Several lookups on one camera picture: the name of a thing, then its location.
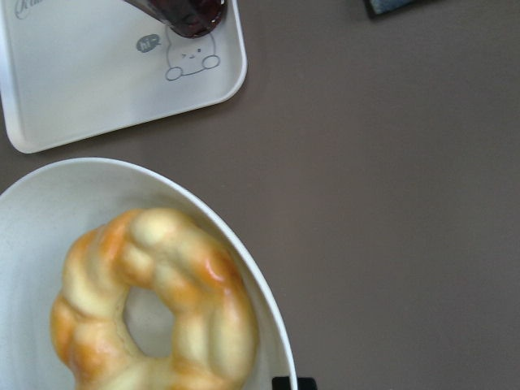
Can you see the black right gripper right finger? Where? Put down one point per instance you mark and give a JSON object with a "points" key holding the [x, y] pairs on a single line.
{"points": [[306, 383]]}

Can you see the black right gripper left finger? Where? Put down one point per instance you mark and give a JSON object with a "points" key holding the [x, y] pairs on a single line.
{"points": [[281, 383]]}

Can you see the white round plate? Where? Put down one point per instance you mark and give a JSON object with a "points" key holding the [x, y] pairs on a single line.
{"points": [[43, 213]]}

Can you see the glazed twisted donut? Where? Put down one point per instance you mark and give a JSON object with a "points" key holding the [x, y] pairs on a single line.
{"points": [[215, 332]]}

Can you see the dark tea bottle on tray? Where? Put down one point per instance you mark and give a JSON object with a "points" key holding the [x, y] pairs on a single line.
{"points": [[187, 18]]}

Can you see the cream rabbit tray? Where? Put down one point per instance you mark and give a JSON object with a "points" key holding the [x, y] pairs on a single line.
{"points": [[71, 70]]}

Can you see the grey folded cloth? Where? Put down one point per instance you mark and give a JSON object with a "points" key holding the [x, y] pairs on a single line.
{"points": [[379, 10]]}

